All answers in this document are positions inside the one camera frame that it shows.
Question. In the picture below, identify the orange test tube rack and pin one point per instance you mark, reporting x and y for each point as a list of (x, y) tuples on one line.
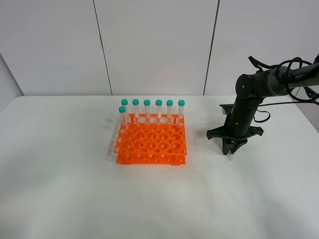
[(152, 141)]

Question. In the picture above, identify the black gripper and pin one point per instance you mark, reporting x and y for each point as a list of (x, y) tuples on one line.
[(237, 127)]

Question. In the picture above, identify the teal-capped test tube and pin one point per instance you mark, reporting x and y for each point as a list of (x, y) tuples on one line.
[(230, 156)]

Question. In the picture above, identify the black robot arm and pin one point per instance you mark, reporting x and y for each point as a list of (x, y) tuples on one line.
[(293, 77)]

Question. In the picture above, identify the back-row tube far left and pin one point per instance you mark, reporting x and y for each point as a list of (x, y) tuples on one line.
[(124, 103)]

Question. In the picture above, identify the back-row tube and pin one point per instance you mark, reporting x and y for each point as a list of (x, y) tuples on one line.
[(124, 103), (136, 108), (147, 108), (181, 104), (169, 104), (158, 107)]

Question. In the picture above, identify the back-row tube far right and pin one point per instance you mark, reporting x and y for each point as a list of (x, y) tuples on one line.
[(181, 104)]

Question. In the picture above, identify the second-row left tube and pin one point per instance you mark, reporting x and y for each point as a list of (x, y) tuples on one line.
[(124, 118)]

